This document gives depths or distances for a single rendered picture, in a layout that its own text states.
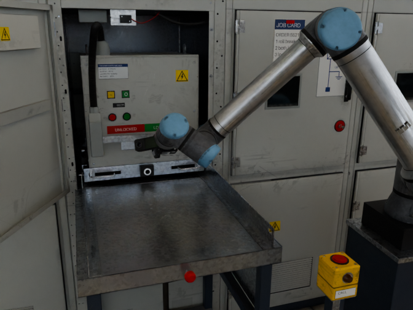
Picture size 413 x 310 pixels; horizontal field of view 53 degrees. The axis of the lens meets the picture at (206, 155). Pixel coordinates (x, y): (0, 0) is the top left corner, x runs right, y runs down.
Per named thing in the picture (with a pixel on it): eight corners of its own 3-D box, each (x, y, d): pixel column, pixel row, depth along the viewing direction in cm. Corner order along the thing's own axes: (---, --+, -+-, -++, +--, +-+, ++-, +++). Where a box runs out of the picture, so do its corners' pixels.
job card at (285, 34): (302, 67, 186) (306, 19, 180) (272, 68, 182) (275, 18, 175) (301, 67, 186) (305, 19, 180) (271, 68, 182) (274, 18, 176)
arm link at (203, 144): (224, 143, 145) (195, 122, 144) (220, 153, 134) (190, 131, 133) (209, 163, 148) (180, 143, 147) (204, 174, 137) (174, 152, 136)
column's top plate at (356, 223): (410, 215, 179) (410, 211, 178) (472, 252, 149) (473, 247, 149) (345, 223, 171) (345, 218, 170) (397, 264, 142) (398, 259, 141)
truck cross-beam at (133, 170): (204, 170, 192) (204, 158, 190) (84, 182, 176) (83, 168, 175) (201, 167, 197) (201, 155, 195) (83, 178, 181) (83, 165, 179)
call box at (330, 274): (356, 297, 113) (361, 264, 110) (332, 302, 110) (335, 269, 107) (339, 280, 120) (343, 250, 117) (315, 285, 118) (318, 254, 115)
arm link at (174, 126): (180, 144, 132) (155, 126, 131) (173, 153, 144) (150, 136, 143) (196, 122, 136) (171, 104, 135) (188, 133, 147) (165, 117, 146)
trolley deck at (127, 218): (281, 262, 131) (282, 245, 129) (78, 298, 113) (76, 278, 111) (214, 187, 192) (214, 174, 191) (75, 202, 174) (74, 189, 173)
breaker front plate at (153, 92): (198, 162, 190) (198, 56, 176) (90, 171, 176) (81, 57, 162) (197, 161, 191) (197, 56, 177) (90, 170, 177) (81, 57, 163)
